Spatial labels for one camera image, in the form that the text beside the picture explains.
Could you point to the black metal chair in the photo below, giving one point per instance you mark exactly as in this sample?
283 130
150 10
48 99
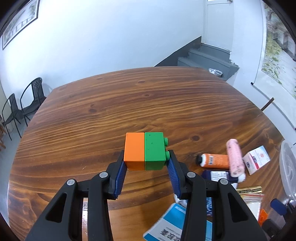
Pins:
38 98
15 114

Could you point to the blue white medicine box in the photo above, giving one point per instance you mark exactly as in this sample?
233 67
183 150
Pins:
169 226

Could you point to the gold patterned box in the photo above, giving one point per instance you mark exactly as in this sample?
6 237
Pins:
249 190

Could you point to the hanging scroll painting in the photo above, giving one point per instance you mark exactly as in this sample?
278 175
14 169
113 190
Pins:
276 66

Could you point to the pink hair roller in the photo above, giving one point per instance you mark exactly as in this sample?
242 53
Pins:
236 164

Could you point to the dark blue white-capped tube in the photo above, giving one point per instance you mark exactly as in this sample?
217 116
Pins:
217 175

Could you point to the orange toy brick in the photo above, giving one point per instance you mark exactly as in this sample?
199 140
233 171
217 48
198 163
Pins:
262 217

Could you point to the orange cream tube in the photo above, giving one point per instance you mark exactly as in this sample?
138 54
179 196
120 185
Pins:
213 161

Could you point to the grey staircase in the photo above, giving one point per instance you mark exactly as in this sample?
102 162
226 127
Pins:
201 55

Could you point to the white red medicine box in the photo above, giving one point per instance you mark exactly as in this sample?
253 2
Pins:
256 159

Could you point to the clear plastic bin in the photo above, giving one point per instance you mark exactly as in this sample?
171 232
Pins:
287 169

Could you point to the blue patterned packet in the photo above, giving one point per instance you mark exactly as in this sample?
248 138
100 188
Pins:
209 206

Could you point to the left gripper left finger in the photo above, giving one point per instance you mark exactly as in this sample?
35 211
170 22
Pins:
62 217

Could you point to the orange brick joined to green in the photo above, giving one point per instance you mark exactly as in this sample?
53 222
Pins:
134 151

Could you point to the framed landscape painting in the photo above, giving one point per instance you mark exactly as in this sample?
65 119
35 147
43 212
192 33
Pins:
27 14

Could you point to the green toy brick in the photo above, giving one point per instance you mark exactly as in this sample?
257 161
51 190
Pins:
155 153

